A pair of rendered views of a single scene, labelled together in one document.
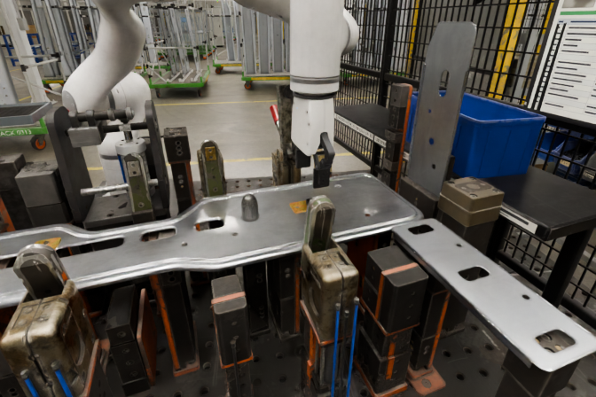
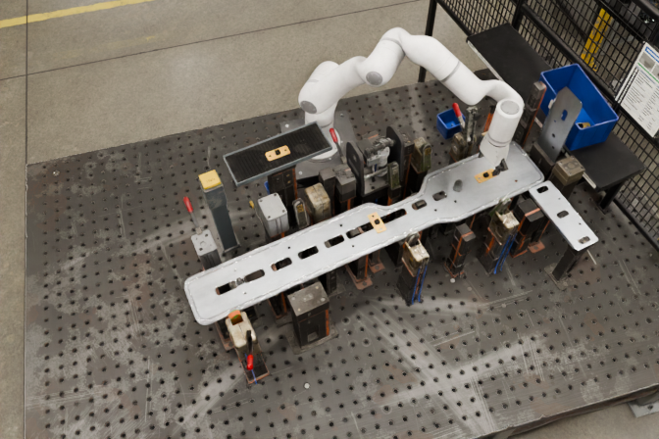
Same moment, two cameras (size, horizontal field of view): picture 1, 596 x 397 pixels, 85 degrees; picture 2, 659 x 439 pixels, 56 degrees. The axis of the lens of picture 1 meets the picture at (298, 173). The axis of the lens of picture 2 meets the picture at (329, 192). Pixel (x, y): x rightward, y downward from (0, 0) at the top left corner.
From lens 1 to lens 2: 1.87 m
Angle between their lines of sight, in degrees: 32
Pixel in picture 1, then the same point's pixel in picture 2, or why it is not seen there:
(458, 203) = (562, 174)
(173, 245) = (430, 211)
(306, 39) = (502, 130)
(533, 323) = (579, 234)
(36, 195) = (347, 189)
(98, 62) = (338, 88)
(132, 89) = not seen: hidden behind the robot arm
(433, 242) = (547, 197)
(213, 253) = (451, 214)
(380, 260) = (524, 208)
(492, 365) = not seen: hidden behind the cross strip
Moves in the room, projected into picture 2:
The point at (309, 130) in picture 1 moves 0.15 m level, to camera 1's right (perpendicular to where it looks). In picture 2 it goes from (496, 159) to (538, 155)
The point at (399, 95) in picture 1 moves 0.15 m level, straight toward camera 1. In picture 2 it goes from (537, 93) to (536, 123)
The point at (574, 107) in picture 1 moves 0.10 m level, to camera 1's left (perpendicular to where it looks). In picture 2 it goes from (634, 113) to (608, 115)
